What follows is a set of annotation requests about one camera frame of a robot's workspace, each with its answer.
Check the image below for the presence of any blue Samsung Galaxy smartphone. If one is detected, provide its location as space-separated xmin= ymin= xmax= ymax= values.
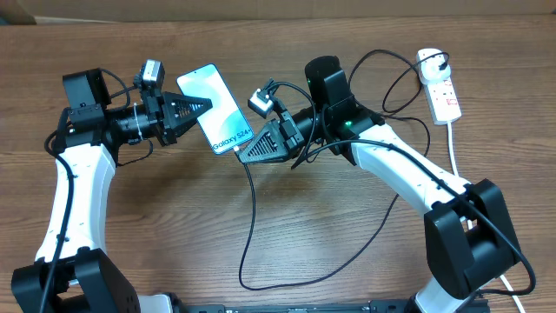
xmin=176 ymin=63 xmax=255 ymax=155

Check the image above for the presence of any black USB charging cable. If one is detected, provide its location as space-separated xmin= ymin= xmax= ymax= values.
xmin=234 ymin=48 xmax=452 ymax=291

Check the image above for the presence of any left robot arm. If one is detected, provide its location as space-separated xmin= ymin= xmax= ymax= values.
xmin=11 ymin=60 xmax=212 ymax=312

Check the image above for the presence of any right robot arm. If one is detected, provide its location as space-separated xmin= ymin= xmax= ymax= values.
xmin=237 ymin=56 xmax=525 ymax=312

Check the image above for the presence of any white USB charger plug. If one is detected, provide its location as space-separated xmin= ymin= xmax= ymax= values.
xmin=416 ymin=48 xmax=451 ymax=85

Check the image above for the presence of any brown cardboard backdrop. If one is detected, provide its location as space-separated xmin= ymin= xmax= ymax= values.
xmin=1 ymin=0 xmax=555 ymax=24

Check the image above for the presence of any white power strip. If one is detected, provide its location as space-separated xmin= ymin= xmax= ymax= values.
xmin=422 ymin=77 xmax=461 ymax=125

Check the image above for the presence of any white power strip cord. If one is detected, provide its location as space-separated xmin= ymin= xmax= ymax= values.
xmin=446 ymin=121 xmax=526 ymax=313

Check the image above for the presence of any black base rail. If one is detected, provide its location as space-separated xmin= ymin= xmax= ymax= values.
xmin=138 ymin=292 xmax=491 ymax=313

